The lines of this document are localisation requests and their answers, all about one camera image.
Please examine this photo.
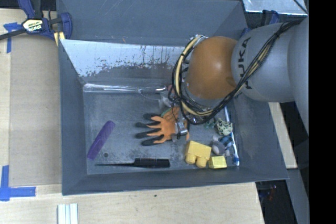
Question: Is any orange and black glove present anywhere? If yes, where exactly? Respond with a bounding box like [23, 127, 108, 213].
[135, 106, 190, 147]

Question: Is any large yellow building block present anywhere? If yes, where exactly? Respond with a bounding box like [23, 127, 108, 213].
[184, 140, 212, 168]

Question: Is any grey toy mouse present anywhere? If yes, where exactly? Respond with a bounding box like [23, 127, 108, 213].
[211, 136, 227, 156]

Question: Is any spotted toy animal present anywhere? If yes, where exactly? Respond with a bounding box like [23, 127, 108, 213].
[216, 118, 234, 136]

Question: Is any black tail comb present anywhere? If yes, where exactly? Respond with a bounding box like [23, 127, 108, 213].
[94, 157, 171, 169]

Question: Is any small yellow block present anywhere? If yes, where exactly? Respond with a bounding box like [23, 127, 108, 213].
[208, 156, 228, 170]

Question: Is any blue and white toothbrush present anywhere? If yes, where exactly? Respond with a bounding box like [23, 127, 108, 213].
[224, 106, 240, 166]

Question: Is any purple comb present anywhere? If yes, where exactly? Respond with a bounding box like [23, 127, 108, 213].
[86, 120, 116, 161]

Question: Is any grey metal bin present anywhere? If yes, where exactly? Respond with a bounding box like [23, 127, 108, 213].
[55, 0, 290, 196]

